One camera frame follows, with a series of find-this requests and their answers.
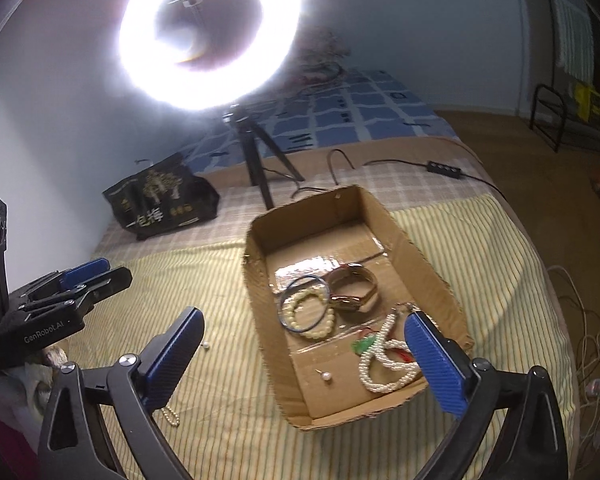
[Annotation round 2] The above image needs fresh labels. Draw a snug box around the blue patterned bed sheet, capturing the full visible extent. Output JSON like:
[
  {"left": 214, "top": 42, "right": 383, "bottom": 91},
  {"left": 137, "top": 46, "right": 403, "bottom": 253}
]
[{"left": 180, "top": 67, "right": 461, "bottom": 176}]

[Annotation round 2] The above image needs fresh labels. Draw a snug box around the beige plaid blanket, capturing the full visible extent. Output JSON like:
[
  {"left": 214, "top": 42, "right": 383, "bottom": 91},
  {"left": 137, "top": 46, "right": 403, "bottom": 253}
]
[{"left": 92, "top": 137, "right": 486, "bottom": 261}]

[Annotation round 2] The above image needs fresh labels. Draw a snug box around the yellow box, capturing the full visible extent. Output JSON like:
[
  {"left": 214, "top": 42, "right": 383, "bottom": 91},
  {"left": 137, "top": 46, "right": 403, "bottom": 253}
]
[{"left": 572, "top": 80, "right": 600, "bottom": 123}]

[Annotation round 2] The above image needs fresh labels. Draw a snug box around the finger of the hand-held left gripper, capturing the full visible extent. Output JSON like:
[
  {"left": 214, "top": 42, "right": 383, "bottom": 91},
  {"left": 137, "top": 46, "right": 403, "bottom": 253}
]
[
  {"left": 21, "top": 266, "right": 133, "bottom": 315},
  {"left": 10, "top": 257, "right": 112, "bottom": 303}
]

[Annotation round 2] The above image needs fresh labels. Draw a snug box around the white striped towel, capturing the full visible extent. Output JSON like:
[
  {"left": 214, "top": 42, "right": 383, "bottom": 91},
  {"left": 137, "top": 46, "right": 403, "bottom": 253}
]
[{"left": 550, "top": 0, "right": 596, "bottom": 83}]

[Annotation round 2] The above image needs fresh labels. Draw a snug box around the black snack bag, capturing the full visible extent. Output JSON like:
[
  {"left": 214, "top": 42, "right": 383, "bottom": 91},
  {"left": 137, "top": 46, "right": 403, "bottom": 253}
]
[{"left": 102, "top": 152, "right": 221, "bottom": 242}]

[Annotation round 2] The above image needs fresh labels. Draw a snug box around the black metal shoe rack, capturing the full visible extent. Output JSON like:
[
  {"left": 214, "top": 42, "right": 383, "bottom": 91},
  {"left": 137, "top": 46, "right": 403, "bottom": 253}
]
[{"left": 530, "top": 84, "right": 600, "bottom": 153}]

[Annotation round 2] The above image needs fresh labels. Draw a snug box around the black bangle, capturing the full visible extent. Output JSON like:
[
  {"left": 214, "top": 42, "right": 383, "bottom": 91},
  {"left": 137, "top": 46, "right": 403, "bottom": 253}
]
[{"left": 278, "top": 275, "right": 331, "bottom": 333}]

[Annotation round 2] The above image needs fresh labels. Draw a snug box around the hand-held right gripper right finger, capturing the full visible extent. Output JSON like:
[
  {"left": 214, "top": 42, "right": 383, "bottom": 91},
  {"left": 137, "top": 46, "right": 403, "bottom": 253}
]
[{"left": 404, "top": 311, "right": 570, "bottom": 480}]

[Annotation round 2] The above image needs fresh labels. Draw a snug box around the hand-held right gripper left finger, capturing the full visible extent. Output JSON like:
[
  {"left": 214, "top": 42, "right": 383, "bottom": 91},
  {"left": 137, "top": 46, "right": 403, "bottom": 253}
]
[{"left": 37, "top": 306, "right": 206, "bottom": 480}]

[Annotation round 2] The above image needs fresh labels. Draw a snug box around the person's left forearm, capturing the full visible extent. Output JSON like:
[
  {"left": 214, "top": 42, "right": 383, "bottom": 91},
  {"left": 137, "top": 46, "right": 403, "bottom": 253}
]
[{"left": 0, "top": 345, "right": 71, "bottom": 480}]

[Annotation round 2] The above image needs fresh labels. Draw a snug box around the cream pearl bracelet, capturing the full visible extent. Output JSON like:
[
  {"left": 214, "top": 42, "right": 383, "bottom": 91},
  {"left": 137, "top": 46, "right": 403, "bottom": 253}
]
[{"left": 282, "top": 287, "right": 337, "bottom": 339}]

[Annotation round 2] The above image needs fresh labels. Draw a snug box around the thick braided pearl necklace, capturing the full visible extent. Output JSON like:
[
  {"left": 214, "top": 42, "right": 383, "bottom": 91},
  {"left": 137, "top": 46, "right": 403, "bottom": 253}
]
[{"left": 357, "top": 305, "right": 423, "bottom": 395}]

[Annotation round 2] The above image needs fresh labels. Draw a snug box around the folded floral quilt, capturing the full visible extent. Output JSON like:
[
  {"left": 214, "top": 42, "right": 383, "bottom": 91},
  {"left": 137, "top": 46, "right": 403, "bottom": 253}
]
[{"left": 290, "top": 25, "right": 353, "bottom": 86}]

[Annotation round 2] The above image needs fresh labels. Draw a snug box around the brown leather watch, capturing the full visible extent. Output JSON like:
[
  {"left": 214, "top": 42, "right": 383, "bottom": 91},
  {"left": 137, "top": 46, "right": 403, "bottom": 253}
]
[{"left": 327, "top": 262, "right": 381, "bottom": 313}]

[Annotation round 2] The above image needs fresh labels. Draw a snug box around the black cable with inline controller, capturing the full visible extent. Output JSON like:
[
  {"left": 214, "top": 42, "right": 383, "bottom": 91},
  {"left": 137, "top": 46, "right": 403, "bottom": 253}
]
[{"left": 290, "top": 149, "right": 511, "bottom": 201}]

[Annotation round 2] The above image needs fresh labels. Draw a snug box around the white ring light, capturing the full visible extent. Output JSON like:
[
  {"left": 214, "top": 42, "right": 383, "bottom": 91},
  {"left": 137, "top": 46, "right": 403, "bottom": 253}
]
[{"left": 116, "top": 0, "right": 311, "bottom": 113}]

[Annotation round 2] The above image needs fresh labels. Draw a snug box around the yellow striped sheet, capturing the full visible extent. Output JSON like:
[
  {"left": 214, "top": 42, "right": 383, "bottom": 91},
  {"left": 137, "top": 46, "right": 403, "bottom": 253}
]
[{"left": 55, "top": 192, "right": 581, "bottom": 480}]

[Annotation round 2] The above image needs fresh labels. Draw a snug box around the tangle of white cables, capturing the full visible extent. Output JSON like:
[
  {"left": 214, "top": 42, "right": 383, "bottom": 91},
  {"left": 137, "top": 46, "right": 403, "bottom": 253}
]
[{"left": 547, "top": 265, "right": 600, "bottom": 456}]

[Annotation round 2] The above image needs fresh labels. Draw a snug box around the black tripod stand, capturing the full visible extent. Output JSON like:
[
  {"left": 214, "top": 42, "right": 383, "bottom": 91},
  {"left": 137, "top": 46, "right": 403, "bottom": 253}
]
[{"left": 222, "top": 104, "right": 306, "bottom": 211}]

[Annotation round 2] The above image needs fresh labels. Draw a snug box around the cardboard box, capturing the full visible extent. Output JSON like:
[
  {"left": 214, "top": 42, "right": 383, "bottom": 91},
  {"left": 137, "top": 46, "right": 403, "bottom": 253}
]
[{"left": 242, "top": 185, "right": 476, "bottom": 431}]

